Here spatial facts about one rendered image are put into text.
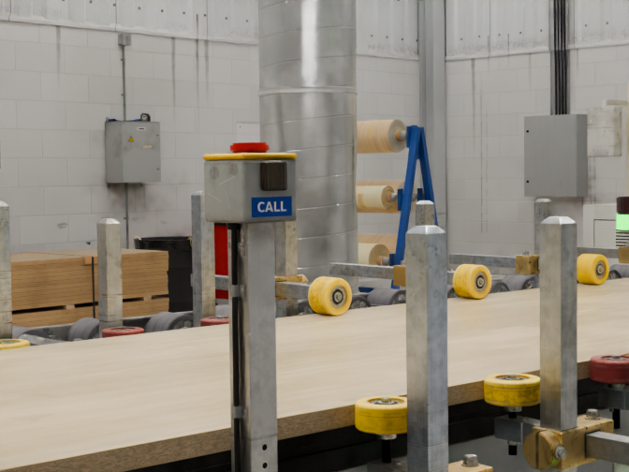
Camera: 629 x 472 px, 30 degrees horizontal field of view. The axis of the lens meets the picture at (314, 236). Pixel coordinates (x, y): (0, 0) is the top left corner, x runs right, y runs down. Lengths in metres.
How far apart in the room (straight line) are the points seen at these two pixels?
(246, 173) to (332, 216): 4.43
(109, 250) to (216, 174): 1.19
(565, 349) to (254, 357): 0.52
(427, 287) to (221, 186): 0.30
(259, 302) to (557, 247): 0.50
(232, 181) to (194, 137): 9.27
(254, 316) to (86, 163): 8.56
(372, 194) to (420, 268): 7.39
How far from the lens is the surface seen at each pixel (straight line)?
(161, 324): 2.94
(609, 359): 1.90
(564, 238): 1.56
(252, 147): 1.19
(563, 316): 1.57
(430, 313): 1.38
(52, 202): 9.55
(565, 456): 1.59
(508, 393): 1.67
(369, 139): 8.89
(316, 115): 5.57
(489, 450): 1.82
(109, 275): 2.37
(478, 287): 2.79
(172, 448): 1.37
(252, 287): 1.20
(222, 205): 1.19
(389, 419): 1.49
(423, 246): 1.37
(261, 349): 1.21
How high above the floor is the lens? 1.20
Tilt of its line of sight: 3 degrees down
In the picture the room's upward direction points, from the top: 1 degrees counter-clockwise
